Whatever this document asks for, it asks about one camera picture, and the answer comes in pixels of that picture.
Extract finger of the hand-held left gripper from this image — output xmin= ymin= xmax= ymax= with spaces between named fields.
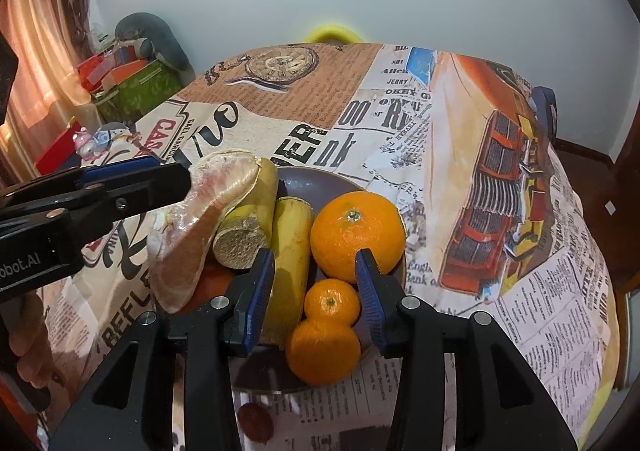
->
xmin=0 ymin=154 xmax=166 ymax=211
xmin=9 ymin=164 xmax=192 ymax=233

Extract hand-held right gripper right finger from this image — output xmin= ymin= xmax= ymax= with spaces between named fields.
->
xmin=354 ymin=248 xmax=578 ymax=451

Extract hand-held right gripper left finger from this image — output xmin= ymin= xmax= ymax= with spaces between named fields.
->
xmin=50 ymin=247 xmax=277 ymax=451

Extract small mandarin orange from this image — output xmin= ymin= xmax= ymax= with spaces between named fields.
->
xmin=304 ymin=278 xmax=362 ymax=329
xmin=285 ymin=316 xmax=362 ymax=387

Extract red tomato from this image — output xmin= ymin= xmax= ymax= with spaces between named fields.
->
xmin=187 ymin=256 xmax=236 ymax=314

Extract peeled pomelo segment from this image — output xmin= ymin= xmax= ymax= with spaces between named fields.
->
xmin=148 ymin=150 xmax=262 ymax=314

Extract large orange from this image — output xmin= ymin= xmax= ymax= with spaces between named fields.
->
xmin=310 ymin=191 xmax=407 ymax=284

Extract dark round plate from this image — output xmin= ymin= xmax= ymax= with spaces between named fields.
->
xmin=190 ymin=167 xmax=408 ymax=394

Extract person's left hand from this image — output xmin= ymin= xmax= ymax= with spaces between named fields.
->
xmin=7 ymin=291 xmax=55 ymax=387

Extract small pastel plush toy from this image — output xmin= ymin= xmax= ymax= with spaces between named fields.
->
xmin=74 ymin=124 xmax=138 ymax=160

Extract flat red box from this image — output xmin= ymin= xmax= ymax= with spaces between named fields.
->
xmin=35 ymin=118 xmax=84 ymax=177

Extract green storage box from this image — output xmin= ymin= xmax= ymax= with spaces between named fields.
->
xmin=95 ymin=58 xmax=183 ymax=124

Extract orange box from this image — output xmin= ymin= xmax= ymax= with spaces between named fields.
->
xmin=107 ymin=58 xmax=152 ymax=83

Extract dark red date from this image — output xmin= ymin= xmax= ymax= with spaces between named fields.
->
xmin=237 ymin=403 xmax=275 ymax=443

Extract orange pink curtain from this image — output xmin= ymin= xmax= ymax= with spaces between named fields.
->
xmin=0 ymin=0 xmax=101 ymax=182

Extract grey plush toy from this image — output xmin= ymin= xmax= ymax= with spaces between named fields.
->
xmin=114 ymin=12 xmax=193 ymax=74

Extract printed tablecloth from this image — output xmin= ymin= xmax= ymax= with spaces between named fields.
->
xmin=45 ymin=41 xmax=626 ymax=451

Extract blue chair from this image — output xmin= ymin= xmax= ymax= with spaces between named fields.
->
xmin=530 ymin=86 xmax=558 ymax=139

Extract yellow foam ring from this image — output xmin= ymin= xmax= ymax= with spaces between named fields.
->
xmin=305 ymin=22 xmax=362 ymax=44

